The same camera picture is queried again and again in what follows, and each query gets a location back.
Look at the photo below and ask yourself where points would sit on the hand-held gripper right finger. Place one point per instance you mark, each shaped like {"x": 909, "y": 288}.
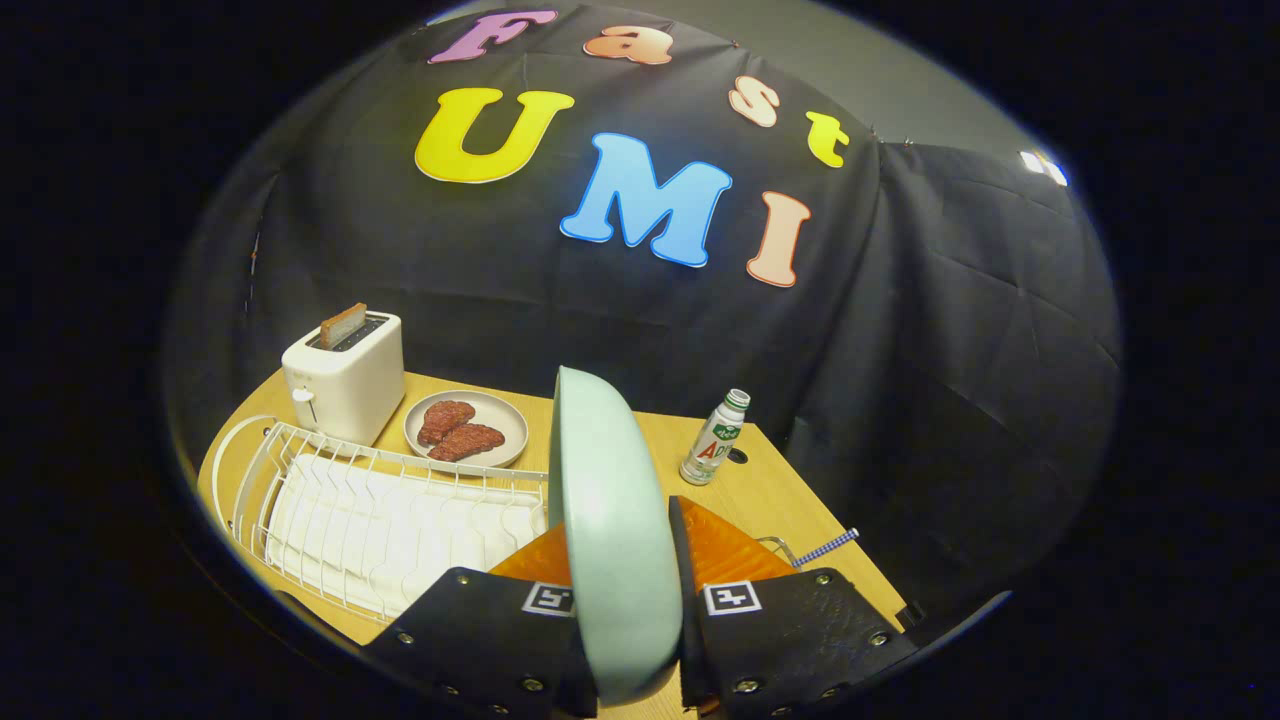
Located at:
{"x": 684, "y": 570}

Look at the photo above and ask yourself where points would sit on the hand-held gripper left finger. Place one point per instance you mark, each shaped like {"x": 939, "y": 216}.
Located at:
{"x": 480, "y": 630}

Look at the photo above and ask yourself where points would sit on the pale green plate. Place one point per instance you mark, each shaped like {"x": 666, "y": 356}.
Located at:
{"x": 615, "y": 540}

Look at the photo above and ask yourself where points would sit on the grey plate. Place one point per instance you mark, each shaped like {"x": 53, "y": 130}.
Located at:
{"x": 505, "y": 420}

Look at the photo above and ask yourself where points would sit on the white drip tray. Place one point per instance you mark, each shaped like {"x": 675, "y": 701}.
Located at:
{"x": 400, "y": 540}

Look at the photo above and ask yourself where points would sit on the white drink bottle green label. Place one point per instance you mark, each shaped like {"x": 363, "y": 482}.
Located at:
{"x": 712, "y": 445}

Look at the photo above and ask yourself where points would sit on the brown meat piece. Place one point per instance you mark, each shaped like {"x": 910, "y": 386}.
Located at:
{"x": 445, "y": 420}
{"x": 470, "y": 442}

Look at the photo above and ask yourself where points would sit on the small black block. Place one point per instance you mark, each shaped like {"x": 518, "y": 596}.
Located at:
{"x": 910, "y": 614}

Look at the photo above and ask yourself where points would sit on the white toaster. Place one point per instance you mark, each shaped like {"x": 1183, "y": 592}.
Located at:
{"x": 350, "y": 385}

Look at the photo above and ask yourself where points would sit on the toast slice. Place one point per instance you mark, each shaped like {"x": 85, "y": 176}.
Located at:
{"x": 343, "y": 325}

